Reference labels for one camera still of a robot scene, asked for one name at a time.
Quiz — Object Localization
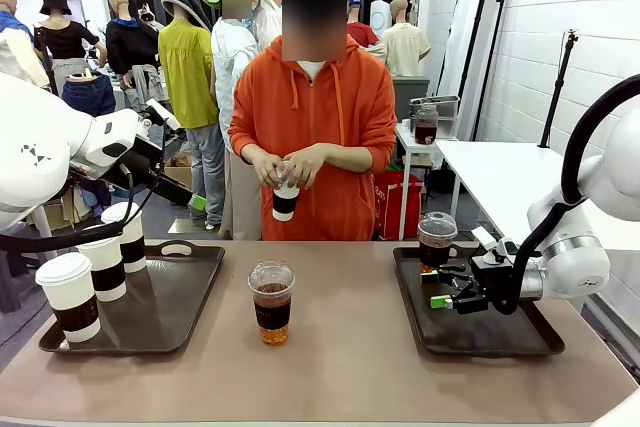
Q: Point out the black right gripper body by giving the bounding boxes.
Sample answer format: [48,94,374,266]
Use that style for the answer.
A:
[468,256,517,316]

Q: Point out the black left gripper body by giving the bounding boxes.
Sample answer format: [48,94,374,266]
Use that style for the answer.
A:
[115,139,170,192]

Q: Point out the clear cup dark drink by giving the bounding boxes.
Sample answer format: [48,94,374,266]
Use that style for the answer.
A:
[417,211,459,272]

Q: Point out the white paper cup black sleeve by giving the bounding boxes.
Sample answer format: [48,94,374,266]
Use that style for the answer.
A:
[271,160,302,223]
[100,201,148,275]
[76,234,128,304]
[34,251,103,344]

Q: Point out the person left forearm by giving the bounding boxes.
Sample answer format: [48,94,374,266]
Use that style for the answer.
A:
[323,142,375,174]

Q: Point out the dark brown plastic tray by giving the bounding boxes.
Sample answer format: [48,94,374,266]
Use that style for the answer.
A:
[392,241,566,358]
[38,239,227,355]

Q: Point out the metal tray container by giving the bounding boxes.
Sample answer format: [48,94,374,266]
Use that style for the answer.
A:
[409,94,461,121]

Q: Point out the person right hand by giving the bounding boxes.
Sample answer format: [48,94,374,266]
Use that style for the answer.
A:
[248,146,287,191]

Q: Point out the person left hand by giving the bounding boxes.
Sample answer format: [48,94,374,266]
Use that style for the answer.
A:
[282,142,330,191]

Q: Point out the cardboard box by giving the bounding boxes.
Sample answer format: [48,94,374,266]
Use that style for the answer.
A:
[163,150,194,189]

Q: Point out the red shopping bag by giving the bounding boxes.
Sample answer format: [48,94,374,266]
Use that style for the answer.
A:
[373,169,424,241]

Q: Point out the mannequin torso blue jeans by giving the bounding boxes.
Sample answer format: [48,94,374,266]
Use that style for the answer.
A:
[61,68,118,118]

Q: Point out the mannequin grey hood yellow top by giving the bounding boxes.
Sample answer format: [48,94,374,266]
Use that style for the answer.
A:
[158,0,227,229]

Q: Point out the large white table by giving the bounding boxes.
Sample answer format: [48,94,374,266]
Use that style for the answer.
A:
[434,139,640,316]

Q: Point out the mannequin black sweater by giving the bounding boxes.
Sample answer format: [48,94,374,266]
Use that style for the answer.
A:
[105,0,162,111]

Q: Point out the small white side table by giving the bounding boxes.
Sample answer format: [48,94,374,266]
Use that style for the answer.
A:
[394,119,454,198]

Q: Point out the mannequin green hat white coat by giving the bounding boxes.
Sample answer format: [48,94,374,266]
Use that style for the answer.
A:
[200,0,267,242]

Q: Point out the clear cup amber tea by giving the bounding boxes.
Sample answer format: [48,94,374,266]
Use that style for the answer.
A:
[247,258,297,347]

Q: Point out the mannequin black hat black top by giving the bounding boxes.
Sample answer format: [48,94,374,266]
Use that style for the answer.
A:
[33,0,108,98]

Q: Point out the glass jar dark liquid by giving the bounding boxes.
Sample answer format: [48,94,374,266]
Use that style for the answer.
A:
[414,102,440,146]

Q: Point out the person in orange hoodie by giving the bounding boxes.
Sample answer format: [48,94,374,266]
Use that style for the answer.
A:
[227,0,399,242]

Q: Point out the mannequin blue white jacket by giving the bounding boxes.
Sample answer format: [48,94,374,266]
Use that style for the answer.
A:
[0,0,50,91]

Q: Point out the grey box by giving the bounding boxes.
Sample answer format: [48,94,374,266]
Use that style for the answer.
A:
[392,75,432,121]

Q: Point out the tall mannequin white shirt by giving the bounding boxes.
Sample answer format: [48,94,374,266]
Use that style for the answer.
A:
[252,0,291,53]

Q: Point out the black tripod stand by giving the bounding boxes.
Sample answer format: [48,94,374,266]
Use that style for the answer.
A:
[537,28,582,149]

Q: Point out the mannequin cream shirt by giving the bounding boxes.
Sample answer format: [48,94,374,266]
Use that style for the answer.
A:
[381,0,432,79]

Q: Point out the mannequin red shirt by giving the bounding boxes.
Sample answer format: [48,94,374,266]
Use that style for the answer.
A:
[346,0,387,62]

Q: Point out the black light stand pole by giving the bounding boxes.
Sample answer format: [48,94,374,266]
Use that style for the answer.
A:
[459,0,503,141]

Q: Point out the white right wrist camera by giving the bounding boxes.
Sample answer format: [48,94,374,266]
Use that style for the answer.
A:
[470,226,520,264]

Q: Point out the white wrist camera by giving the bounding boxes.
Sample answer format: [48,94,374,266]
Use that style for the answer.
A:
[143,99,182,132]
[470,226,520,264]

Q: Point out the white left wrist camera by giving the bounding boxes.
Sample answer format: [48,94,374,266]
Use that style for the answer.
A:
[143,99,182,132]

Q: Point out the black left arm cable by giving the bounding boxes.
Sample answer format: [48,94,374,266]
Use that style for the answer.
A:
[0,131,169,254]

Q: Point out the black right arm hose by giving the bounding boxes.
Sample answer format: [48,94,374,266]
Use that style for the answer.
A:
[491,74,640,316]

